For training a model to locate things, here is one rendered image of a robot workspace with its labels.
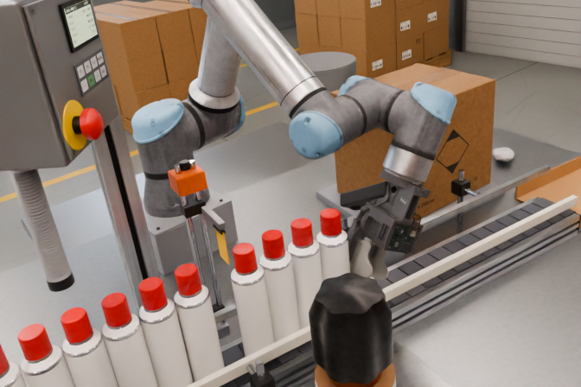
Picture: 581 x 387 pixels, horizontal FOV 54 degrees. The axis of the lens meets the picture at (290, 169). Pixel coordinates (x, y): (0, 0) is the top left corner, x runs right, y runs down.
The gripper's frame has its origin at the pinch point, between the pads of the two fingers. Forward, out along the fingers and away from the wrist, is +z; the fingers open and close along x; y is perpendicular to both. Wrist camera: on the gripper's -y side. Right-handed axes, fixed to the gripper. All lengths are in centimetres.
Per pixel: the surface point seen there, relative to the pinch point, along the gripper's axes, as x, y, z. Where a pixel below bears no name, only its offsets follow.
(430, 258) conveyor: 19.8, -1.7, -5.1
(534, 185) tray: 59, -12, -24
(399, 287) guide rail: 6.9, 4.6, -1.4
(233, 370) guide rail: -21.1, 4.6, 14.7
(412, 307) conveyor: 10.5, 6.1, 1.5
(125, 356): -37.9, 3.0, 13.3
